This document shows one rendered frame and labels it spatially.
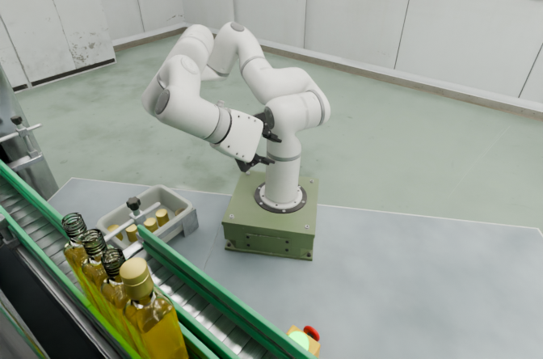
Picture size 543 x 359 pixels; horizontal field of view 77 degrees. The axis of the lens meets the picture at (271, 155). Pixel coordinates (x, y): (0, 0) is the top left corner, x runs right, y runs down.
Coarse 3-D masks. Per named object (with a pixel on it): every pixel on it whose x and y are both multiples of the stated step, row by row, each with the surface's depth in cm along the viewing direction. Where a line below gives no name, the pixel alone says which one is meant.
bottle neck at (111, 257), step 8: (112, 248) 49; (104, 256) 48; (112, 256) 49; (120, 256) 48; (104, 264) 47; (112, 264) 47; (120, 264) 48; (112, 272) 48; (112, 280) 49; (120, 280) 49
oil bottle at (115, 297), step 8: (104, 280) 51; (104, 288) 50; (112, 288) 49; (120, 288) 49; (104, 296) 50; (112, 296) 49; (120, 296) 49; (112, 304) 49; (120, 304) 49; (112, 312) 52; (120, 312) 50; (120, 320) 51; (120, 328) 55; (128, 336) 54
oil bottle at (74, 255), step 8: (64, 248) 56; (72, 248) 55; (80, 248) 55; (72, 256) 55; (80, 256) 55; (72, 264) 56; (80, 264) 55; (80, 272) 56; (80, 280) 59; (88, 288) 58; (88, 296) 62; (96, 304) 61
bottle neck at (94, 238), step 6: (84, 234) 51; (90, 234) 52; (96, 234) 52; (102, 234) 52; (84, 240) 50; (90, 240) 50; (96, 240) 50; (102, 240) 51; (84, 246) 50; (90, 246) 50; (96, 246) 51; (102, 246) 52; (90, 252) 51; (96, 252) 51; (102, 252) 52; (90, 258) 52; (96, 258) 52
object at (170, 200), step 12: (144, 192) 104; (156, 192) 107; (168, 192) 105; (144, 204) 105; (168, 204) 108; (180, 204) 103; (108, 216) 96; (120, 216) 99; (168, 216) 106; (180, 216) 96
